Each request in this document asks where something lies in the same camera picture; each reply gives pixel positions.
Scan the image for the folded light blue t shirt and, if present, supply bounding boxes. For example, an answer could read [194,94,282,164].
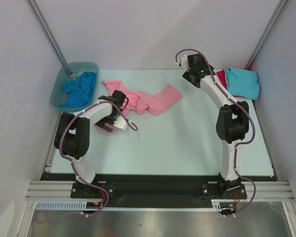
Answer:
[224,67,260,100]

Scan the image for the slotted cable duct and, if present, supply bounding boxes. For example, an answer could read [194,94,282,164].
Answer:
[36,200,236,212]

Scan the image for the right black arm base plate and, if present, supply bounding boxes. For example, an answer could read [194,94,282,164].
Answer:
[201,183,248,199]

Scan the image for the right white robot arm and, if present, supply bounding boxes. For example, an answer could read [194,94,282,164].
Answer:
[179,54,249,198]

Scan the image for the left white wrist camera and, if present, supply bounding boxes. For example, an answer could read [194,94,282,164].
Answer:
[113,116,128,131]

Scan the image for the aluminium corner post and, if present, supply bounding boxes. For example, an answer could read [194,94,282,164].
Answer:
[245,0,289,70]
[26,0,67,66]

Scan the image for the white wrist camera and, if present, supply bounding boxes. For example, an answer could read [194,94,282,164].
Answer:
[113,116,128,131]
[177,54,190,71]

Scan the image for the aluminium front rail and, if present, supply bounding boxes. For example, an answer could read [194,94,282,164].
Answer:
[26,181,295,201]

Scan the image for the crumpled blue t shirt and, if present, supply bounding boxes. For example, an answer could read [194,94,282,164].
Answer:
[60,72,97,108]

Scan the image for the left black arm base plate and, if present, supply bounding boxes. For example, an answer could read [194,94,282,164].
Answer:
[71,181,115,199]

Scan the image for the left aluminium corner post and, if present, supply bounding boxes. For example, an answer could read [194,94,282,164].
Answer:
[26,0,67,66]

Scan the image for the translucent blue plastic bin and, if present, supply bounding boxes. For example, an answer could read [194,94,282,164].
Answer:
[50,62,99,113]

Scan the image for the pink t shirt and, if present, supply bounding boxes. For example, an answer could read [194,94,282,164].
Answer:
[102,80,183,116]

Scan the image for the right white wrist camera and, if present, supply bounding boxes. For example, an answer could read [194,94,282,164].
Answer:
[177,54,190,71]

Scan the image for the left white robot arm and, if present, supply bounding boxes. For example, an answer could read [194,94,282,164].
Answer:
[54,90,129,198]

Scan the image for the folded red t shirt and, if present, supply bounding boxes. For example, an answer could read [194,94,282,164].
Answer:
[217,70,243,98]

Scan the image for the right aluminium corner post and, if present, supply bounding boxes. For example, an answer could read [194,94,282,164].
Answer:
[245,0,289,70]

